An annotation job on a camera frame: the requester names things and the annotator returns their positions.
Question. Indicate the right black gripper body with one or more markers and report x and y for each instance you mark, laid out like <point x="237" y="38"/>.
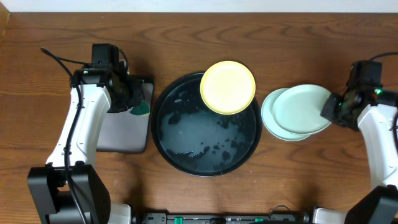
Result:
<point x="336" y="107"/>

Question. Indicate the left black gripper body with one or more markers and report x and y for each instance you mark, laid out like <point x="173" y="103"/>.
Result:
<point x="130" y="95"/>

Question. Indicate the green yellow sponge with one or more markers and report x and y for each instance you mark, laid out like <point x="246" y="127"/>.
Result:
<point x="141" y="110"/>

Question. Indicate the light green plate front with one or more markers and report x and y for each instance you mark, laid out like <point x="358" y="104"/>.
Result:
<point x="297" y="110"/>

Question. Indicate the light green plate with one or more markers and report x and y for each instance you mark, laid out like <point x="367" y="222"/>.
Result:
<point x="297" y="110"/>
<point x="270" y="123"/>

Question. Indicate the yellow plate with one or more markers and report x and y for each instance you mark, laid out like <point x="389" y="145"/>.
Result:
<point x="227" y="87"/>

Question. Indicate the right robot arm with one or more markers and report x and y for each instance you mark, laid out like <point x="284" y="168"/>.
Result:
<point x="372" y="112"/>

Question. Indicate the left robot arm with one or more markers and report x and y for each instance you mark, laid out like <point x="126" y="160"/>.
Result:
<point x="67" y="189"/>

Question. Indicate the rectangular black tray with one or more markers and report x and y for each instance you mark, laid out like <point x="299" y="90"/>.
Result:
<point x="124" y="132"/>

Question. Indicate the round black tray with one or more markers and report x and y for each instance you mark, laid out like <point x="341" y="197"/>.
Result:
<point x="198" y="141"/>

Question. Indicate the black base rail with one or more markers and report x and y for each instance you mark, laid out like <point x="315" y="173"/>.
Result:
<point x="279" y="214"/>

